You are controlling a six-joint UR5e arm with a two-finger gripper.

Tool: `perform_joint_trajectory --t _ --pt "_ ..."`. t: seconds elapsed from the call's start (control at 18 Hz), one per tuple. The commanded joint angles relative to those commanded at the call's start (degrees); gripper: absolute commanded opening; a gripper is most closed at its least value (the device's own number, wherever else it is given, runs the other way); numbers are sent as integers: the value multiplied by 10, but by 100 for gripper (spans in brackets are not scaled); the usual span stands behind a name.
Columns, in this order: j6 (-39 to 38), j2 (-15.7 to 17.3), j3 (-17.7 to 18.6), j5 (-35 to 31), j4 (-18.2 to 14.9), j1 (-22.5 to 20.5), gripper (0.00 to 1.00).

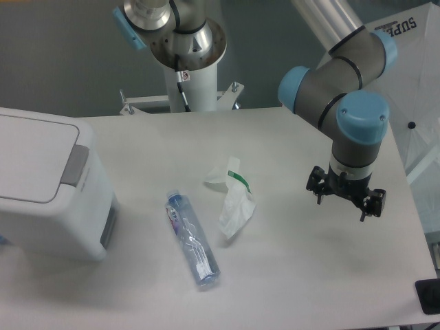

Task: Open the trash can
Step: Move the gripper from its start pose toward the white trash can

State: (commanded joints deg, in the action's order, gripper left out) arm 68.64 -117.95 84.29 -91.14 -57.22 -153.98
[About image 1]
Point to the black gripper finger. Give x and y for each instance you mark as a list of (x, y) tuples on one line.
[(373, 204), (316, 183)]

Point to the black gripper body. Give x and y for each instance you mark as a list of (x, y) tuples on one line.
[(354, 190)]

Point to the white push-lid trash can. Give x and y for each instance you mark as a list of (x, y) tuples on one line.
[(56, 197)]

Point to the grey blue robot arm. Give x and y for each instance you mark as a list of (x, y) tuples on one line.
[(331, 98)]

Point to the crumpled white plastic wrapper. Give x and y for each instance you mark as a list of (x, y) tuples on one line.
[(239, 204)]

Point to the black device at table edge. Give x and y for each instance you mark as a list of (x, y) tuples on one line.
[(428, 294)]

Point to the white Superior umbrella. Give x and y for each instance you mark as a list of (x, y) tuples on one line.
[(411, 87)]

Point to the clear plastic water bottle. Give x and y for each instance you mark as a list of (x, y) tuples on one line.
[(191, 238)]

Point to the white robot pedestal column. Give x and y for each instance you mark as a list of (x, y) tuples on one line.
[(201, 83)]

